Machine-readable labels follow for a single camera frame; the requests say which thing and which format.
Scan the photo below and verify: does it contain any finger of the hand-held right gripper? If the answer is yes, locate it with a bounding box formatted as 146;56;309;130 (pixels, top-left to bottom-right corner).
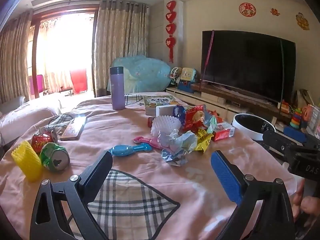
283;126;320;146
262;129;304;155

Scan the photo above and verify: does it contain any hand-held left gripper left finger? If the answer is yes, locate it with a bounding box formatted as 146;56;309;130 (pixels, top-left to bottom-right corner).
29;151;113;240

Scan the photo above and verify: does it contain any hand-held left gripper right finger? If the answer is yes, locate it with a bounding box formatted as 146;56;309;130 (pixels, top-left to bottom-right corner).
211;150;297;240

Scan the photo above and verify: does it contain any white round trash bin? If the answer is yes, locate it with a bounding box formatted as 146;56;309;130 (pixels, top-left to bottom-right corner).
232;113;276;140

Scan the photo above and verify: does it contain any blue bottle-shaped sachet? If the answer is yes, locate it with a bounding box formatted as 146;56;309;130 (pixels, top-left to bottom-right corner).
109;144;152;157

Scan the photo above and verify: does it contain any pink bottle-shaped sachet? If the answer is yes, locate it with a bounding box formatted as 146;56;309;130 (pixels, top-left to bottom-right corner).
134;136;163;149

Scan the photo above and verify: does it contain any person's right hand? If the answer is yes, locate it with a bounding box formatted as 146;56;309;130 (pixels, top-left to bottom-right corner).
292;179;320;218

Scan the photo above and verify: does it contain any pink toy box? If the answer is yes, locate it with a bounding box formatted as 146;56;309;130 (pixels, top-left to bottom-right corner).
301;104;320;130

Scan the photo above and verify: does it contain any yellow snack wrapper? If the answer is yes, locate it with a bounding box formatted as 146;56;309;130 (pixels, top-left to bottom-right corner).
195;127;214;153

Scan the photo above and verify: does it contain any red and white carton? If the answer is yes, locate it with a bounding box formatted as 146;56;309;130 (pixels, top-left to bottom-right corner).
211;122;235;141

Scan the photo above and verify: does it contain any crushed green can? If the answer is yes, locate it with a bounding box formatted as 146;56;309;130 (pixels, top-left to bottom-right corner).
40;142;70;172

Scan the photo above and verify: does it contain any crumpled blue foil wrapper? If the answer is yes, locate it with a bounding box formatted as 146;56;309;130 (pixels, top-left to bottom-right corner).
161;149;188;167

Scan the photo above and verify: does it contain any crumpled white paper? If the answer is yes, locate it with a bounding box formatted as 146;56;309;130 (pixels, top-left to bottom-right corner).
158;129;198;155

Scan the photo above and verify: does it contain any crushed red can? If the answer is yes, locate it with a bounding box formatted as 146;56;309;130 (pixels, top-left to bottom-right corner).
31;130;58;154

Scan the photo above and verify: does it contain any red snack packet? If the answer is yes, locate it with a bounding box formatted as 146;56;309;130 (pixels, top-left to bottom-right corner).
184;105;208;133

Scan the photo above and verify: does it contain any yellow foam fruit net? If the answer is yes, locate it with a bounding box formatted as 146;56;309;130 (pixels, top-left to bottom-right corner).
11;140;43;182

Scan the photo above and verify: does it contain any blue purple wrapper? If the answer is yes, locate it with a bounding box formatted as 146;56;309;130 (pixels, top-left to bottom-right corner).
172;105;187;123

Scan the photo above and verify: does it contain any white television stand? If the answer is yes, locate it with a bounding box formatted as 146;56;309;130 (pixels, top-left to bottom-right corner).
166;84;288;130

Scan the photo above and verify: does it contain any purple thermos bottle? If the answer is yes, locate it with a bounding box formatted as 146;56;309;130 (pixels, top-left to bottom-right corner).
109;66;126;111

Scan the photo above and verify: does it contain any black flat television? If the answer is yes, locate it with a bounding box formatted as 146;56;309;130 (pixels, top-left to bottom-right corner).
201;30;296;103

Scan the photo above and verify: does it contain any small white box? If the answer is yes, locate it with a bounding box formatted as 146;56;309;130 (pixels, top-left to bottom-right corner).
156;105;175;117

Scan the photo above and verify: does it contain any white pillow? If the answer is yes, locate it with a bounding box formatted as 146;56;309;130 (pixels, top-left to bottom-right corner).
0;95;63;140

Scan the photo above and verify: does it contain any red plastic chair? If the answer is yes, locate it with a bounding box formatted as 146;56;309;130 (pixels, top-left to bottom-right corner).
70;69;88;93

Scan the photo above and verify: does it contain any colourful toy cash register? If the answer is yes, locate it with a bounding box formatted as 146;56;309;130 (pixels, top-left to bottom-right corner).
177;67;200;93

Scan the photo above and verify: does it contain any magenta plastic stool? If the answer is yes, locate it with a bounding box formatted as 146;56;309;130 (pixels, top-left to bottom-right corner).
29;75;43;94

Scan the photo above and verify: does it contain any blue floral quilt bundle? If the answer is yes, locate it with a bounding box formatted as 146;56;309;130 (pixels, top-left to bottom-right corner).
107;56;173;95

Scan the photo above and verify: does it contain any white lattice ball toy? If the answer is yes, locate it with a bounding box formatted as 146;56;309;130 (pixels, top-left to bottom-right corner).
170;67;182;80

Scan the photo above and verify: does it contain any beige patterned curtain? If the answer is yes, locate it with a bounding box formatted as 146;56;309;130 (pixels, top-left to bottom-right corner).
0;11;33;104
94;0;150;98

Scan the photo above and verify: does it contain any red heart hanging decoration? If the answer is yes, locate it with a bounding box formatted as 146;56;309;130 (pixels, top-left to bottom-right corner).
165;0;177;63

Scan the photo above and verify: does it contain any stacking ring toy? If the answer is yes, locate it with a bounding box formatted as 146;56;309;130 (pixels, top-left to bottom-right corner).
291;108;303;129

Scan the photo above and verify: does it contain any cartoon figure wall sticker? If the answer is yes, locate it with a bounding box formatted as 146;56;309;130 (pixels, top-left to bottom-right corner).
296;12;310;30

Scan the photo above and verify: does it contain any round red wall sticker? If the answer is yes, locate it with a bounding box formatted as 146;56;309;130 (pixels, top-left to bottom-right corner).
239;2;256;17

